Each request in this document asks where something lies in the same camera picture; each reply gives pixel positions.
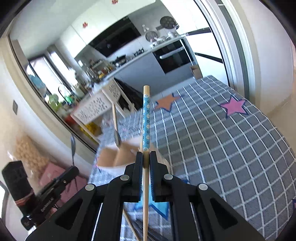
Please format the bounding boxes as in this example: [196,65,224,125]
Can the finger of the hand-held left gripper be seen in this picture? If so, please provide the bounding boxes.
[52,166,79,192]

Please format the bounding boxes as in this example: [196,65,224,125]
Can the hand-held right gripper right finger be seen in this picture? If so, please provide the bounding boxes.
[149,151,266,241]

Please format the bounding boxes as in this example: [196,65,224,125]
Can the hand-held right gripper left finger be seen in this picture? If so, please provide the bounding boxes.
[24,151,144,241]

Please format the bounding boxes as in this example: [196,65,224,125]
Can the beige plastic utensil holder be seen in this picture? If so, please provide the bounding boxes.
[96,136,172,173]

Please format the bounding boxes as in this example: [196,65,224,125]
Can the blue floral bamboo chopstick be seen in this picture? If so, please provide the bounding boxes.
[139,85,151,241]

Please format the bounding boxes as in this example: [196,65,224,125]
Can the pink box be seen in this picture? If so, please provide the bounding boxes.
[39,162,89,205]

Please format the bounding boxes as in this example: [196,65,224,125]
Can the beige textured panel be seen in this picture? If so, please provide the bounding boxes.
[14,135,48,175]

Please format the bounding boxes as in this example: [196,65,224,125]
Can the yellow oil bottle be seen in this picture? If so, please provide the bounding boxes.
[84,122,102,138]

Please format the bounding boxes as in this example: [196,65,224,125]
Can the white perforated storage cart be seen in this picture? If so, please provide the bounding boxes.
[70,78,137,144]

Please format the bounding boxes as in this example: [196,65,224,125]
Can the curved kitchen faucet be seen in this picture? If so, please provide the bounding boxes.
[58,85,73,103]

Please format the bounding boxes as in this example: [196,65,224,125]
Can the brown cardboard box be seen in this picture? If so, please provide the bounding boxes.
[190,65,202,80]

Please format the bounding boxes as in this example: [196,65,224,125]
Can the black wok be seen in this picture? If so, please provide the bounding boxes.
[112,54,128,68]

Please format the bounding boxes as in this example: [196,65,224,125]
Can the black built-in oven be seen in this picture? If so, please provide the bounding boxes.
[152,38,200,75]

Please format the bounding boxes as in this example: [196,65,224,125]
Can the black range hood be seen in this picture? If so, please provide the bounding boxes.
[89,17,142,58]

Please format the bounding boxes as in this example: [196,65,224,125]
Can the small round hanging pan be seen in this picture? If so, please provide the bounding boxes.
[145,31,160,42]

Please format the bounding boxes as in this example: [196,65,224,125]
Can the white refrigerator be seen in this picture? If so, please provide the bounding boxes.
[183,0,230,78]

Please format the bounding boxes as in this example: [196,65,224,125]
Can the white upper kitchen cabinets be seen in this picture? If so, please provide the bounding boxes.
[52,0,163,48]

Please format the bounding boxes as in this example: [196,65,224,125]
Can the large round hanging pan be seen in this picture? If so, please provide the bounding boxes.
[159,15,179,30]

